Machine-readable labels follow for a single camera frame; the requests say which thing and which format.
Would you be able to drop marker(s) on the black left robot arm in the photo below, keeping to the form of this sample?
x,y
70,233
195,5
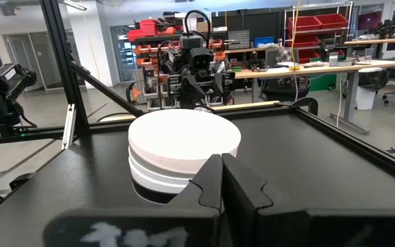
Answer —
x,y
173,56

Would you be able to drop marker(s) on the clear plastic cup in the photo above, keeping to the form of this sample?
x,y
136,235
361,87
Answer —
x,y
369,56

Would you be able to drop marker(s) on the black office chair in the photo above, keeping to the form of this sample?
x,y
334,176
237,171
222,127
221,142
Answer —
x,y
286,91

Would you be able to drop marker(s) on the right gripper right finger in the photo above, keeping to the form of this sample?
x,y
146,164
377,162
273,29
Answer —
x,y
286,230

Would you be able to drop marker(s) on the pale grey bowl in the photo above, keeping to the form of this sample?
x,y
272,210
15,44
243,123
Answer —
x,y
142,165

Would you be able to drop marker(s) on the blue box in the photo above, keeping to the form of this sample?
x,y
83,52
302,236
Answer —
x,y
264,42

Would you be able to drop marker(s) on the dark grey bowl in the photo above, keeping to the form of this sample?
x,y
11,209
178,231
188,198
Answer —
x,y
149,195

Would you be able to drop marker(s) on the wooden table board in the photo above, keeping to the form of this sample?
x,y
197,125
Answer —
x,y
252,104

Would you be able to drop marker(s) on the black aluminium table frame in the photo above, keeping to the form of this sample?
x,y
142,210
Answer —
x,y
62,68

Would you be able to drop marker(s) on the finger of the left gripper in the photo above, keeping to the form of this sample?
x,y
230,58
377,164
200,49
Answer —
x,y
223,82
191,89

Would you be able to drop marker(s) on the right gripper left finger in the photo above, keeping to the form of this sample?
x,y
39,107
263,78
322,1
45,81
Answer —
x,y
183,226

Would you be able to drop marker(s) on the orange red tool rack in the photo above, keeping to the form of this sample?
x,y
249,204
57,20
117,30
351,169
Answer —
x,y
149,27

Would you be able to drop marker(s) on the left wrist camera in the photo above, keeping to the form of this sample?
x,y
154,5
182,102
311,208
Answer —
x,y
201,59

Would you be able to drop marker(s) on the silver aluminium extrusion piece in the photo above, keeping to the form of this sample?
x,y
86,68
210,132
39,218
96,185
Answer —
x,y
69,127

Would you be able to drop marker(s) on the white bowl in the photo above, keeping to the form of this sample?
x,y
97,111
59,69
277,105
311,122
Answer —
x,y
183,137
146,179

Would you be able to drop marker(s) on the red storage bin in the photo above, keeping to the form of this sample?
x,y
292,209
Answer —
x,y
303,23
333,20

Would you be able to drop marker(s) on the wooden workbench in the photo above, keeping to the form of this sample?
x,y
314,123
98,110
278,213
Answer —
x,y
321,68

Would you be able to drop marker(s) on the green crate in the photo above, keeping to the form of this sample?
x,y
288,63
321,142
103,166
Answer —
x,y
322,84

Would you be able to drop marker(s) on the white waste bin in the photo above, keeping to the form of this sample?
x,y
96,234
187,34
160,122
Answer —
x,y
365,99

